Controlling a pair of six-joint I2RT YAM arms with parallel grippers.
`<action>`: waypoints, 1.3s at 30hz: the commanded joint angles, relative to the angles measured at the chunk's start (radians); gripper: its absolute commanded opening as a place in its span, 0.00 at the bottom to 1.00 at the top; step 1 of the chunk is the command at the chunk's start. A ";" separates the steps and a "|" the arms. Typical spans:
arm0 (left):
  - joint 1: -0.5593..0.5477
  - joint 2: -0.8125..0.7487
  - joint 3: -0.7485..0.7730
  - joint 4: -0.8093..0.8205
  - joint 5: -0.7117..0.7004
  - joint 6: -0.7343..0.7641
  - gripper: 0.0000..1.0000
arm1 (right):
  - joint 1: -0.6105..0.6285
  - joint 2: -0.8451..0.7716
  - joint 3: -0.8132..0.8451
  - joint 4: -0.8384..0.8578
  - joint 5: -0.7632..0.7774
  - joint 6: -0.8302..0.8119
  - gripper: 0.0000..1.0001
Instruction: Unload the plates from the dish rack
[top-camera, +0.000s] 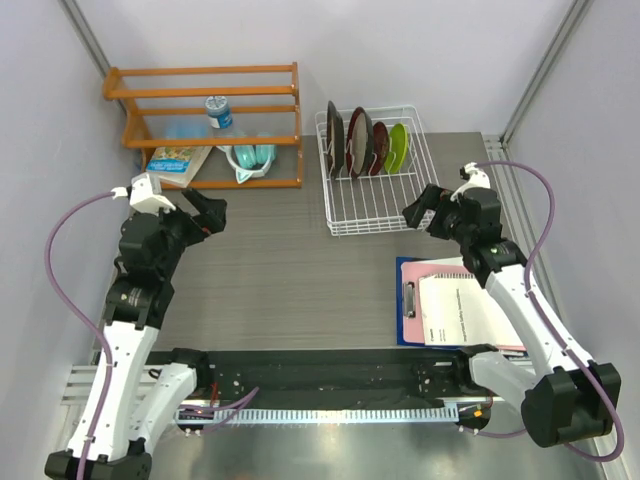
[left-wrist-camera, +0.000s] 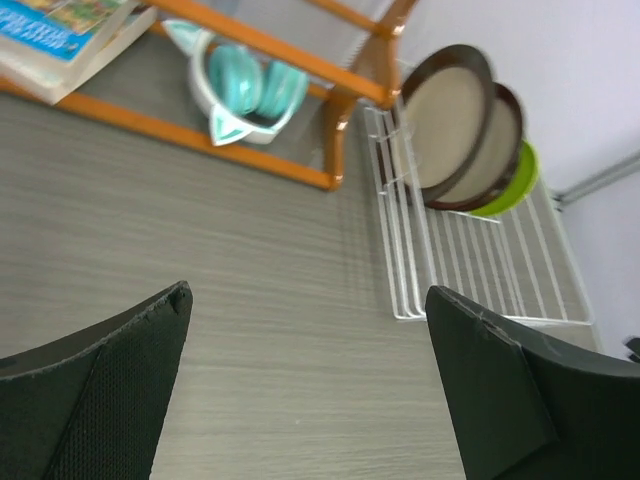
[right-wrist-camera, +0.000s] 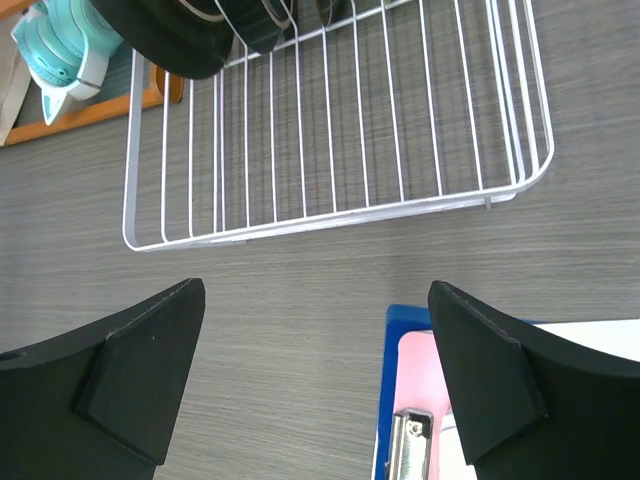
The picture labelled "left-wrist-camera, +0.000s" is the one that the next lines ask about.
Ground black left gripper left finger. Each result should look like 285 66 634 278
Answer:
1 281 193 479

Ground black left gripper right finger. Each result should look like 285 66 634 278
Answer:
425 286 639 479

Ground white wire dish rack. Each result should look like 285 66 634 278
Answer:
364 80 590 327

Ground large brown rimmed cream plate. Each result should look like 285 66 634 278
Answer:
401 44 495 202

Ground orange wooden shelf rack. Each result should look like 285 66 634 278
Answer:
0 0 419 192

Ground green plastic plate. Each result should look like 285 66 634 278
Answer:
471 141 539 217

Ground small brown rimmed plate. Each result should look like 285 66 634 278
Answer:
426 82 525 212

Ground white teal cat-ear headphones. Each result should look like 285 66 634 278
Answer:
161 19 309 147

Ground paperback book with blue cover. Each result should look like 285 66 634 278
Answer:
1 0 157 105

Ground grey aluminium frame post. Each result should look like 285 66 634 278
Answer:
552 152 640 209

